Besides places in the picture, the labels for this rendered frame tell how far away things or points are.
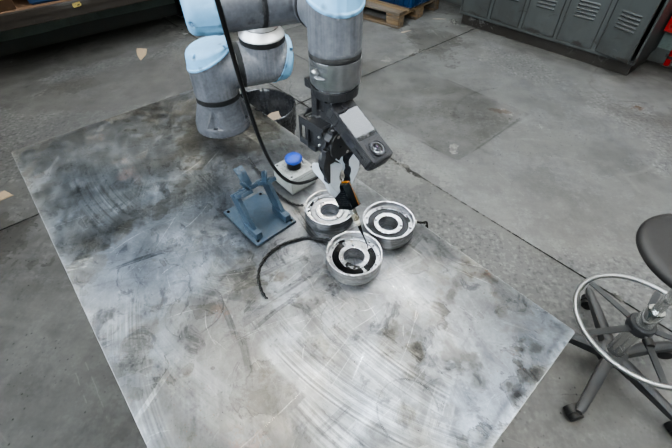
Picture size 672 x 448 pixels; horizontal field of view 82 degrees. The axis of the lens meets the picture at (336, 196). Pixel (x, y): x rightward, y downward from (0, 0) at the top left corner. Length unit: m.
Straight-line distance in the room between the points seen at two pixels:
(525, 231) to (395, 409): 1.56
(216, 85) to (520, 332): 0.85
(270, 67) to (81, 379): 1.27
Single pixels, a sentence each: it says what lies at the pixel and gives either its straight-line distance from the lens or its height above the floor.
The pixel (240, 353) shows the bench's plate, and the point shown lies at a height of 0.80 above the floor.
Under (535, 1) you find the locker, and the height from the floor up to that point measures 0.36.
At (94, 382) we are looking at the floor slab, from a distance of 1.73.
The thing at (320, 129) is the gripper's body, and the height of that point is 1.07.
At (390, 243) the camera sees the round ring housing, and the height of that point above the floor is 0.83.
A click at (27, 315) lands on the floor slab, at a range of 2.04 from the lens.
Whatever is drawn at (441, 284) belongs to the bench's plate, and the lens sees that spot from 0.76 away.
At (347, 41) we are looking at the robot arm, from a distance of 0.54.
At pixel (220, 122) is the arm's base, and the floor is 0.85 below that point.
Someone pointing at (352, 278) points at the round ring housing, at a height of 0.83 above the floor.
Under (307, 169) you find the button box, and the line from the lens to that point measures 0.89.
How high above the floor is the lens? 1.41
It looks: 43 degrees down
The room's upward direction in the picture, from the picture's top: straight up
